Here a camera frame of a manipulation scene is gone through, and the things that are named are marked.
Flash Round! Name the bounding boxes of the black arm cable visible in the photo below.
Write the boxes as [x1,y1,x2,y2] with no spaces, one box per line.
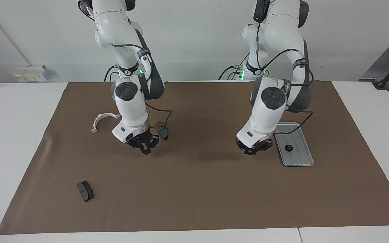
[255,0,315,135]
[109,42,173,131]

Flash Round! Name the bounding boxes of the silver ribbed metal tray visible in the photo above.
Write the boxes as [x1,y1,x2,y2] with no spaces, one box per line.
[273,122,315,167]

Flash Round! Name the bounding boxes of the long grey brake pad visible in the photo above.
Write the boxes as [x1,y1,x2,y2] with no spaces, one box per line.
[157,121,169,141]

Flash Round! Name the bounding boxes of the black base cable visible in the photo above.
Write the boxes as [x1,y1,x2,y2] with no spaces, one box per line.
[218,51,249,81]
[104,65,119,82]

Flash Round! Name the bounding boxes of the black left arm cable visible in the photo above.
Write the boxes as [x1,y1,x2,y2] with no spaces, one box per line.
[255,0,315,135]

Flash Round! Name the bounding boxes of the brown table mat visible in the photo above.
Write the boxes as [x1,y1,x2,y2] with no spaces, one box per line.
[0,81,389,235]

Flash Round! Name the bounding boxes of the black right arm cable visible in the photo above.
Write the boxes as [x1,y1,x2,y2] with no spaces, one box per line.
[109,42,173,131]

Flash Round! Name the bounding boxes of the white curved plastic bracket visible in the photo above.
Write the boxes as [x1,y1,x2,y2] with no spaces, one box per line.
[91,113,120,133]

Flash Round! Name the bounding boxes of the white wall socket box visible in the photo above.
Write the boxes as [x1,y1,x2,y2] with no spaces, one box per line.
[14,65,50,83]

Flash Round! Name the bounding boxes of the short dark brake pad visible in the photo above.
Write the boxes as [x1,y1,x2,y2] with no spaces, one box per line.
[77,181,94,203]

